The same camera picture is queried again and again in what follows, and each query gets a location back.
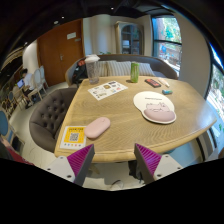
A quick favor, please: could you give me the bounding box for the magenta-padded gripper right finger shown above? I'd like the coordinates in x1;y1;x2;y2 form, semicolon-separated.
133;143;184;185

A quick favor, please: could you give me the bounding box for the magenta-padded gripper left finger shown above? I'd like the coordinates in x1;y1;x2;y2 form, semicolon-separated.
44;143;96;187

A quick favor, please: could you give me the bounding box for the pink computer mouse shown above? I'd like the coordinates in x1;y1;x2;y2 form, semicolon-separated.
83;116;112;140

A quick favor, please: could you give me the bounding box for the white mouse pad pink rest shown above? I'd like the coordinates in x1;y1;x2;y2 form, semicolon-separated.
132;90;177;125

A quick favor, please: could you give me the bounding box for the yellow code card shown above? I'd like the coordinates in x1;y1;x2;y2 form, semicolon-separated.
59;125;88;151

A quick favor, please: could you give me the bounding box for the grey tufted armchair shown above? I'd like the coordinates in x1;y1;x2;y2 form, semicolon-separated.
28;87;78;154

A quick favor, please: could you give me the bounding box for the group of blue chairs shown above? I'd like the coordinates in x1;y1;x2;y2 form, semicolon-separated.
0;88;22;145

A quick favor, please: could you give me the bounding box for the black and red box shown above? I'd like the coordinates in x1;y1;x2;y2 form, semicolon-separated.
144;78;162;89

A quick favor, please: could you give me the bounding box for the white tube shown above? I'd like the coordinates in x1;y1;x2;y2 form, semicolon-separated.
157;77;171;88

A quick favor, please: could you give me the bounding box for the black-framed window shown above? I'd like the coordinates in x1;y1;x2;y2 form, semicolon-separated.
205;46;224;148
151;14;184;76

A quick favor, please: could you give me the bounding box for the white sticker sheet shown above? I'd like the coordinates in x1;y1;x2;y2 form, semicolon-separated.
87;80;129;102

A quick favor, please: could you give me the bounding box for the group of white chairs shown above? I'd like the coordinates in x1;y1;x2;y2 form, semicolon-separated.
27;65;48;101

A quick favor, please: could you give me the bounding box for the person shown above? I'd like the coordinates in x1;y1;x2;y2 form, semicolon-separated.
20;68;35;100

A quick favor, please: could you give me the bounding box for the open laptop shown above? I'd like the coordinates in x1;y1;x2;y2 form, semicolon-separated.
16;78;26;90

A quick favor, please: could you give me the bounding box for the black backpack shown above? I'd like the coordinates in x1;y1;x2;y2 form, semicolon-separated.
71;59;88;84

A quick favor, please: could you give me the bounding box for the green drink can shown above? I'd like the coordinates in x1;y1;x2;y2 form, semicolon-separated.
130;61;140;84

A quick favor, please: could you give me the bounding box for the striped cushion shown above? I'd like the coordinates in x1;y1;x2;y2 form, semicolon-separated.
105;60;132;78
138;62;156;77
98;60;109;78

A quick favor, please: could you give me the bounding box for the grey curved sofa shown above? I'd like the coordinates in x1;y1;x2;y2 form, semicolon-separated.
64;53;179;87

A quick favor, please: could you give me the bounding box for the clear tumbler white lid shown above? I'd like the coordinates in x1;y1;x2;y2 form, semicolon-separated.
84;54;101;85

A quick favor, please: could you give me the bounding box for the brown wooden door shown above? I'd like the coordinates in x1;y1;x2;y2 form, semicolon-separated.
37;18;85;87

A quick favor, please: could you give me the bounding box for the arched glass cabinet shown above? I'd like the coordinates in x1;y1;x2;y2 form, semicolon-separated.
114;21;145;56

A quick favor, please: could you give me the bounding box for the white door sign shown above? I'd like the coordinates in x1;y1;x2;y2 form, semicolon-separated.
66;31;78;40

